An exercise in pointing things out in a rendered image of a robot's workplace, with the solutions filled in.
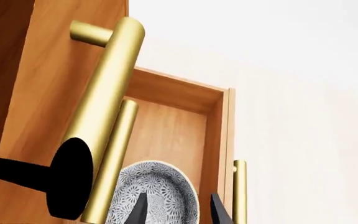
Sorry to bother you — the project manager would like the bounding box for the short brass drawer handle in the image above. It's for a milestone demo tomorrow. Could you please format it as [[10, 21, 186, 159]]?
[[232, 159, 248, 224]]

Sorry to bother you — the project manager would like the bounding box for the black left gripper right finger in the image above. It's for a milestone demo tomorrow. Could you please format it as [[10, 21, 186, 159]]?
[[209, 192, 234, 224]]

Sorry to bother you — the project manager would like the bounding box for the open wooden drawer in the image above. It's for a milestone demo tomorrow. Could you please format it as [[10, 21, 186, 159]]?
[[116, 65, 237, 224]]

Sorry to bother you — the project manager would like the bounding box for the wooden cabinet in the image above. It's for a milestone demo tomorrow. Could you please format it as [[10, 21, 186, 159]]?
[[0, 0, 131, 224]]

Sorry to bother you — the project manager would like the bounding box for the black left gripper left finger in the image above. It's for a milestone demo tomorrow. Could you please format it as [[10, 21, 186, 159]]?
[[124, 192, 149, 224]]

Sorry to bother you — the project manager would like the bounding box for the slim brass drawer handle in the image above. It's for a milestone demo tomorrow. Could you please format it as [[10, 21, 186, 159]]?
[[80, 99, 140, 224]]

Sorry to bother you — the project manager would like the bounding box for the large brass drawer handle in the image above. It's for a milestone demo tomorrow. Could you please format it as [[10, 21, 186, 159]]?
[[0, 17, 146, 220]]

